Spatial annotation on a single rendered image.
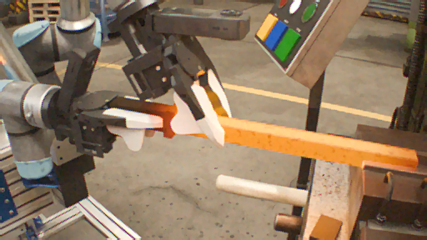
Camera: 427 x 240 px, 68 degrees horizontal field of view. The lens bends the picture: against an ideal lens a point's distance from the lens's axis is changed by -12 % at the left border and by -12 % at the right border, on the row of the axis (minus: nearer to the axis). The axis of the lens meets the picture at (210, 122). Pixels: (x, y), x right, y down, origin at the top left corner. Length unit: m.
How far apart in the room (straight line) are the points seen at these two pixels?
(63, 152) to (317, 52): 0.71
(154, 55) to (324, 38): 0.48
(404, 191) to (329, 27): 0.48
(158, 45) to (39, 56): 0.66
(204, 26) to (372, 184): 0.26
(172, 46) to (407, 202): 0.32
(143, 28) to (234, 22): 0.12
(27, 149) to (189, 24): 0.40
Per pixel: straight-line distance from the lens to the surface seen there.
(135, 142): 0.51
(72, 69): 0.54
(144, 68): 0.44
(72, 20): 1.04
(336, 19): 0.82
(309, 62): 0.82
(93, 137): 0.55
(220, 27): 0.41
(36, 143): 0.69
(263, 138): 0.45
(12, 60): 0.78
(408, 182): 0.45
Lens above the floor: 1.23
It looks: 27 degrees down
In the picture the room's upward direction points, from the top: straight up
